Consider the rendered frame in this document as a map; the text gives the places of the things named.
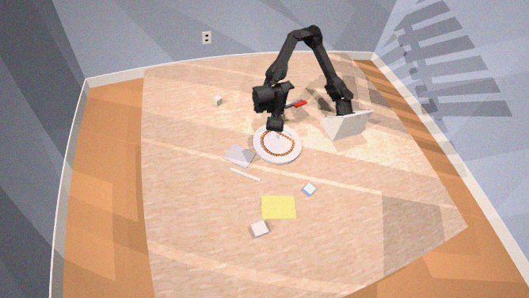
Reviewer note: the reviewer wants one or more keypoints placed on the yellow flat square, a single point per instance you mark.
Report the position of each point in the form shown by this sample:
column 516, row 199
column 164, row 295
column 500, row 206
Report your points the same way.
column 278, row 207

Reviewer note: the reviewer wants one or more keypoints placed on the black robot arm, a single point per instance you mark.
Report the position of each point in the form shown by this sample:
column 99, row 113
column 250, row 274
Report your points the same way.
column 262, row 96

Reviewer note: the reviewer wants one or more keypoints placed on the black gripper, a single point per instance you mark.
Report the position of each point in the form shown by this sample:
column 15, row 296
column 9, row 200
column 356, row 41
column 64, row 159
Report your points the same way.
column 275, row 121

